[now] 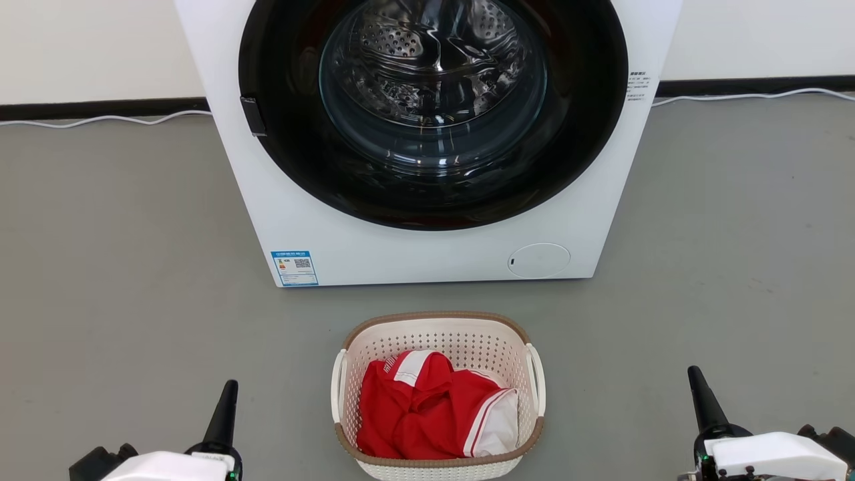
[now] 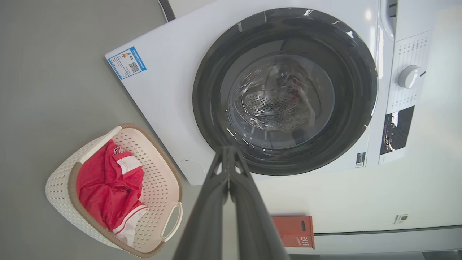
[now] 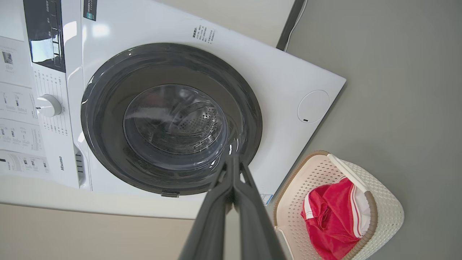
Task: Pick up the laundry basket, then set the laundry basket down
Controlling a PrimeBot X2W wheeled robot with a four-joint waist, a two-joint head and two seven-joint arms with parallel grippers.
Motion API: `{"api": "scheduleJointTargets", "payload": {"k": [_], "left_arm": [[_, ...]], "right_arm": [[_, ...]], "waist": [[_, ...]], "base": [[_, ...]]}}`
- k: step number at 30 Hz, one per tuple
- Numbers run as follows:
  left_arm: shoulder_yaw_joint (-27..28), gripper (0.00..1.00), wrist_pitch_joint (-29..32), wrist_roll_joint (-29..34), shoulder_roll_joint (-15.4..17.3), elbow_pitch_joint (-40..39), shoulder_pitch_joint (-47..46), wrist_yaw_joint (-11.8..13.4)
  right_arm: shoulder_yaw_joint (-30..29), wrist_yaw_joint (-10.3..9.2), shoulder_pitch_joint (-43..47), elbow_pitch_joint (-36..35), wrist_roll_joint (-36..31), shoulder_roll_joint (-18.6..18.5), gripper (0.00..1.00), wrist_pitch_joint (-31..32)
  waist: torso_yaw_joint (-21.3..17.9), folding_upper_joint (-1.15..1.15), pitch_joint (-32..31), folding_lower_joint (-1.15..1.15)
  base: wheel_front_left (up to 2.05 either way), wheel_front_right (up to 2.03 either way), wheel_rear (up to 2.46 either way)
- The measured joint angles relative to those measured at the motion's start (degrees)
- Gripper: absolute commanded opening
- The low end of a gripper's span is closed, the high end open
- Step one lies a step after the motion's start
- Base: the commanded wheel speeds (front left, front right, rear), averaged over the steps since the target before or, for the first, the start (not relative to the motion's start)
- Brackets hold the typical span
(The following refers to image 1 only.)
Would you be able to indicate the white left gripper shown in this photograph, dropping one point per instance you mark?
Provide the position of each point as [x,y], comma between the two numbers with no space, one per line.
[167,467]

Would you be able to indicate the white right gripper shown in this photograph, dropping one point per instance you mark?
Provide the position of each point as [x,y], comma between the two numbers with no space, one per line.
[775,455]

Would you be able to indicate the white perforated laundry basket brown rim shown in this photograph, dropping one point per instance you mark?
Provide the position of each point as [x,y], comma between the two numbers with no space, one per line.
[437,339]

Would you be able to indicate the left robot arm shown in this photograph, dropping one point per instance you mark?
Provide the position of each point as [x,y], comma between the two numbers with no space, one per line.
[97,462]

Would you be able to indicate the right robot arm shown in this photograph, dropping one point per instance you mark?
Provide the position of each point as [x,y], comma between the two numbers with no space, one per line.
[831,439]

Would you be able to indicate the blue energy label sticker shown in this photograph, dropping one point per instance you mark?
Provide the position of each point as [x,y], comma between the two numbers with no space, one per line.
[294,268]

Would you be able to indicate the red and white jersey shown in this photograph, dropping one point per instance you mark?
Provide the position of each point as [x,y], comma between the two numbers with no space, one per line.
[414,414]

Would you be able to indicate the round white filter cover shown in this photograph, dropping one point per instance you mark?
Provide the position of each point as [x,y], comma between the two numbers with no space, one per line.
[538,260]

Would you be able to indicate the white front-load washing machine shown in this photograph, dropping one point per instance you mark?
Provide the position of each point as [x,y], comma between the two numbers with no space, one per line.
[414,257]

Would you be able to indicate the black round washer door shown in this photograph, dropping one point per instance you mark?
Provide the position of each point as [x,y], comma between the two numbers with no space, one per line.
[287,140]

